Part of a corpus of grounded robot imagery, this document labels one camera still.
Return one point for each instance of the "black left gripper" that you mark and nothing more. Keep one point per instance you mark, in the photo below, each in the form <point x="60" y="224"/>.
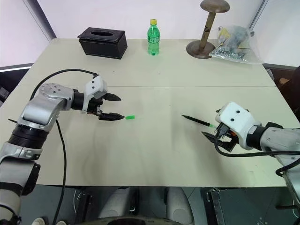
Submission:
<point x="95" y="106"/>

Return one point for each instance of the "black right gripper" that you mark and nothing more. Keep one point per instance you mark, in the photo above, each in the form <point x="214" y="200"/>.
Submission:
<point x="226" y="139"/>

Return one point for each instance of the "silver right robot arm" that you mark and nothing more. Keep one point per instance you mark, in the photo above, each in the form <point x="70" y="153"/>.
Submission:
<point x="276" y="138"/>

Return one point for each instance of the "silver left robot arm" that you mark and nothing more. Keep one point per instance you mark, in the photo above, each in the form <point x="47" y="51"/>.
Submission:
<point x="37" y="110"/>

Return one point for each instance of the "green pen cap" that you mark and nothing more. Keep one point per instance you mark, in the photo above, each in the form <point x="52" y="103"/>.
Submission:
<point x="130" y="117"/>

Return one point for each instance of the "black pen with green end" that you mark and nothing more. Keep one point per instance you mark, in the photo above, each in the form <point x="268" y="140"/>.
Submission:
<point x="197" y="120"/>

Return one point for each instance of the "green plastic bottle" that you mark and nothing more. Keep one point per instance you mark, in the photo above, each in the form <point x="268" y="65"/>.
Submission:
<point x="153" y="39"/>

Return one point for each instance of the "black tissue box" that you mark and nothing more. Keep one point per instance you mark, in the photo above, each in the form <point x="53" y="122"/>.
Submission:
<point x="103" y="47"/>

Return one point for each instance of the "white rounded robot leg cover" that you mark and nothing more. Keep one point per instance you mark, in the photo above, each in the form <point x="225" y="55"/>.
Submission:
<point x="179" y="205"/>
<point x="116" y="202"/>

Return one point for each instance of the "clear plastic bag of parts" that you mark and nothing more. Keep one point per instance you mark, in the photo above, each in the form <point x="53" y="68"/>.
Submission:
<point x="234" y="42"/>

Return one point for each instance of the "dark furniture with white strip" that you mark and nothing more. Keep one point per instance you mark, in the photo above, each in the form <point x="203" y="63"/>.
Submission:
<point x="7" y="77"/>

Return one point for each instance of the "brown wooden hat stand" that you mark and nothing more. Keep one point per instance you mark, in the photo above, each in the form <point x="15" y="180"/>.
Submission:
<point x="206" y="28"/>

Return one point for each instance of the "white shoe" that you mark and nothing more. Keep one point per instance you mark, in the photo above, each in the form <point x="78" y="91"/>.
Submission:
<point x="62" y="222"/>
<point x="38" y="221"/>

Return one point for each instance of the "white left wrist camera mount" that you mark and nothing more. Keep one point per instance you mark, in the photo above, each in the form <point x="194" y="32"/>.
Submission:
<point x="95" y="87"/>

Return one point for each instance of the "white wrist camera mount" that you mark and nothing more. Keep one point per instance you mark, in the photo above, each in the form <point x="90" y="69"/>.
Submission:
<point x="236" y="119"/>
<point x="95" y="87"/>

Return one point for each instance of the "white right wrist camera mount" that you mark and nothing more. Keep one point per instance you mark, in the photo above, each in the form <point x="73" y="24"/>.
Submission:
<point x="236" y="119"/>

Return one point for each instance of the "black metal table bracket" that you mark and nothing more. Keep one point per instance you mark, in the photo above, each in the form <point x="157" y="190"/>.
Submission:
<point x="214" y="206"/>

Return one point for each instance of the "grey wall frame bar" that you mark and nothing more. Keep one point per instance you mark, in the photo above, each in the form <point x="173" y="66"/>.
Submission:
<point x="257" y="12"/>
<point x="41" y="20"/>

